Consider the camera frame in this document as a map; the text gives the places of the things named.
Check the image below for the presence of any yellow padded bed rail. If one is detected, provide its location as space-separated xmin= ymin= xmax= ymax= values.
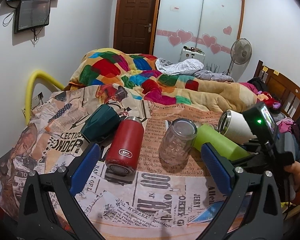
xmin=24 ymin=70 xmax=65 ymax=125

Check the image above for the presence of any standing electric fan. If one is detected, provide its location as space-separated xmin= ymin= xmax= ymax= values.
xmin=226 ymin=38 xmax=252 ymax=75

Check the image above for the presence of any clear glass cup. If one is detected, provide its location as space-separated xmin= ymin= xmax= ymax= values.
xmin=158 ymin=118 xmax=197 ymax=165

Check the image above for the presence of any red thermos bottle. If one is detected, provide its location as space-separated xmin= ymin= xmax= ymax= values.
xmin=105 ymin=116 xmax=144 ymax=176

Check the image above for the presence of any small wall monitor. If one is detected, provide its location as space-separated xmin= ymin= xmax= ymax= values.
xmin=14 ymin=0 xmax=51 ymax=34

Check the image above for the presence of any dark green cup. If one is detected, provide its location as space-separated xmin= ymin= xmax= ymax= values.
xmin=81 ymin=105 xmax=121 ymax=144

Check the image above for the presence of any brown wooden door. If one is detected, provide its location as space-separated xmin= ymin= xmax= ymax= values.
xmin=113 ymin=0 xmax=160 ymax=54

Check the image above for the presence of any sliding wardrobe with hearts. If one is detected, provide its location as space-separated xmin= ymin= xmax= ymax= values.
xmin=153 ymin=0 xmax=244 ymax=73

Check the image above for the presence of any person right hand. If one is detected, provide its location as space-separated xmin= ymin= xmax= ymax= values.
xmin=284 ymin=161 xmax=300 ymax=191

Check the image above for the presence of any red plush toy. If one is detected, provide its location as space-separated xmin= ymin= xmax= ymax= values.
xmin=257 ymin=91 xmax=281 ymax=110

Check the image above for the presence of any white checkered cloth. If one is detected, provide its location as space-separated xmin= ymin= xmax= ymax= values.
xmin=155 ymin=58 xmax=205 ymax=75

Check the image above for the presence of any white small cabinet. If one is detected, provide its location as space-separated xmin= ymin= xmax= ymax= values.
xmin=179 ymin=46 xmax=205 ymax=63

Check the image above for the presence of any green thermos bottle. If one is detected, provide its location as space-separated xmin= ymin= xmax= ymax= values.
xmin=193 ymin=124 xmax=250 ymax=161

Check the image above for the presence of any newspaper print bed sheet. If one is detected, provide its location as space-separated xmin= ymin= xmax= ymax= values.
xmin=0 ymin=83 xmax=253 ymax=240

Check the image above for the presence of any wooden headboard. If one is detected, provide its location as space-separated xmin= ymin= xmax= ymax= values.
xmin=254 ymin=61 xmax=300 ymax=120

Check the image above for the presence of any colourful patchwork blanket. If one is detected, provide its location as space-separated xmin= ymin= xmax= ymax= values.
xmin=69 ymin=48 xmax=257 ymax=113

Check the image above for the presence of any white thermos bottle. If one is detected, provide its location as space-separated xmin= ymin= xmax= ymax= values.
xmin=217 ymin=110 xmax=257 ymax=145

